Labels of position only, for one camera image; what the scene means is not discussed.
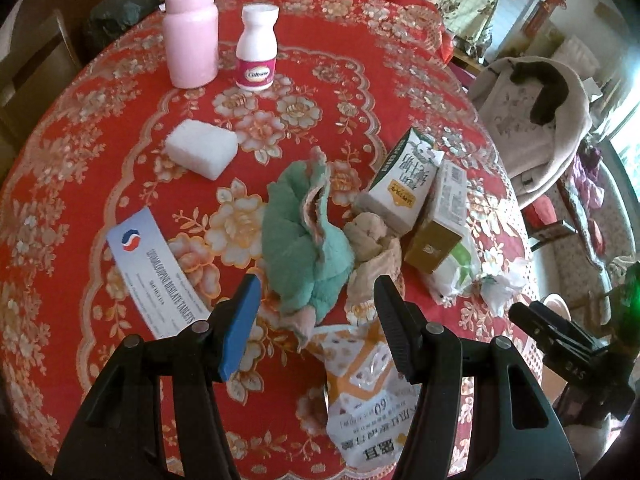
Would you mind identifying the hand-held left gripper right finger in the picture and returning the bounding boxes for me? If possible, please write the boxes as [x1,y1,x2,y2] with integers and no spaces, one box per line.
[372,275,583,480]

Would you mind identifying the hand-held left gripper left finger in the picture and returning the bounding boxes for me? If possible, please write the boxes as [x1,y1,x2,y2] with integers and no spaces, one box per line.
[52,274,263,480]

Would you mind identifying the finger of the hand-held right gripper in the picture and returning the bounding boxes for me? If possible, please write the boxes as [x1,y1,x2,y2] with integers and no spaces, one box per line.
[509,300,606,361]

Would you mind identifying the white plastic waste basket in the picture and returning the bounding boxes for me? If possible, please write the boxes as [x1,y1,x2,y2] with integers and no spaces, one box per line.
[517,294,571,401]

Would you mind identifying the orange white snack bag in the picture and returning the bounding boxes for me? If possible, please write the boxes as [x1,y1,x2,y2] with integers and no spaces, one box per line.
[311,324,426,473]

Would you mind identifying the beige cloth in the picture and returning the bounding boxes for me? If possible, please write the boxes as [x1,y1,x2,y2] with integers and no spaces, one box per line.
[342,211,403,306]

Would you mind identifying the white plastic bag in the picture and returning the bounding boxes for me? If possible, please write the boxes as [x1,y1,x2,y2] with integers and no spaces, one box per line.
[427,230,533,313]

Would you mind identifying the green towel cloth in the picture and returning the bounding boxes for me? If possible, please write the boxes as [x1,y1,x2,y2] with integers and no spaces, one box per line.
[261,146,356,353]

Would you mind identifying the white gold carton box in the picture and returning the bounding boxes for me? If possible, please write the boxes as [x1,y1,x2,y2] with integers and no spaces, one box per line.
[403,160,468,275]

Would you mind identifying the white green milk carton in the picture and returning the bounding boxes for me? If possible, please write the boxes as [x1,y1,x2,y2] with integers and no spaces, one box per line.
[354,127,445,237]

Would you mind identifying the white blue medicine box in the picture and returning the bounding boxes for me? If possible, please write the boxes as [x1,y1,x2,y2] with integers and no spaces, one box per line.
[106,206,211,339]

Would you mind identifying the red stool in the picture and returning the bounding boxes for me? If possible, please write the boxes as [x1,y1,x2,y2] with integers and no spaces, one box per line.
[522,195,558,228]

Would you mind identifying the pink purple clothes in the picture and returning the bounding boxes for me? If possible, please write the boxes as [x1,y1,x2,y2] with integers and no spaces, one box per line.
[570,145,608,256]

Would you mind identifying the white sponge block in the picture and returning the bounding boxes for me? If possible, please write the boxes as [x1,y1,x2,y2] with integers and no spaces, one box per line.
[165,120,238,181]

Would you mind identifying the black cloth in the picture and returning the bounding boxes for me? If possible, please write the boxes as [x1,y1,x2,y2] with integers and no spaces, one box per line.
[510,60,571,126]

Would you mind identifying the white pill bottle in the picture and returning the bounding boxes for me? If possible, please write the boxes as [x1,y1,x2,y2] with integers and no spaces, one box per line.
[235,4,280,92]

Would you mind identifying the red floral tablecloth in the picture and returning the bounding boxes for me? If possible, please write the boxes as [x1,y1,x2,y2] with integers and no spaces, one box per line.
[0,0,543,480]

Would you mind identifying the pink plastic bottle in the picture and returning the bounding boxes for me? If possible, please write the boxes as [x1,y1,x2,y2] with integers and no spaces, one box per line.
[164,0,219,88]

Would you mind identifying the wooden chair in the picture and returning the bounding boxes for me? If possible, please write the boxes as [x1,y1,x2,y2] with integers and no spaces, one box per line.
[0,10,83,161]

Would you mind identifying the red hanging ornament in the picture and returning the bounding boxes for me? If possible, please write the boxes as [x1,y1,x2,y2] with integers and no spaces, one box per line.
[525,0,566,36]

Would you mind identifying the floral fabric cover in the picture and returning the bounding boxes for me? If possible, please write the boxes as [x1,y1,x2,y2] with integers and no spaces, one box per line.
[420,0,501,56]

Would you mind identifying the dark green bag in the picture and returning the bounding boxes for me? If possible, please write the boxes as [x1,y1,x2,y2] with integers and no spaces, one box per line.
[82,0,166,51]

